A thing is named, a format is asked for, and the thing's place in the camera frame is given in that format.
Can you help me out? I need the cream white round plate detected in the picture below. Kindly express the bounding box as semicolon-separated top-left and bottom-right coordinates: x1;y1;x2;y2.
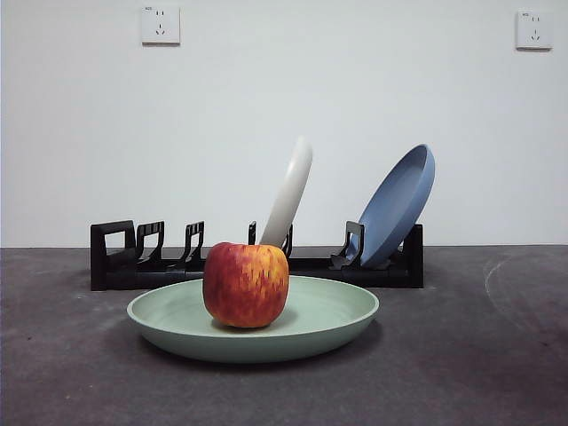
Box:
258;135;314;248

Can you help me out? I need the white wall socket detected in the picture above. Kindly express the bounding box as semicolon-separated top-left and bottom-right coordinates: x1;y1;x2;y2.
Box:
141;4;182;46
515;10;555;51

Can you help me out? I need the pale green round plate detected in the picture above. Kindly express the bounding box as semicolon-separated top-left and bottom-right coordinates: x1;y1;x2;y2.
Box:
126;274;381;364

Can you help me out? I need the black plastic plate rack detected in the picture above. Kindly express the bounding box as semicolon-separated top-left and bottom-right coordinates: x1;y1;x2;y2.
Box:
90;220;424;292

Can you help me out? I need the blue round plate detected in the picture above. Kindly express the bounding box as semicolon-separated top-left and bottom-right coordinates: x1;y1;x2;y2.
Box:
357;143;437;269

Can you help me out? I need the red yellow apple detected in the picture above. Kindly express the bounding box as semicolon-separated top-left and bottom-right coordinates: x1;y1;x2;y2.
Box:
202;241;290;329

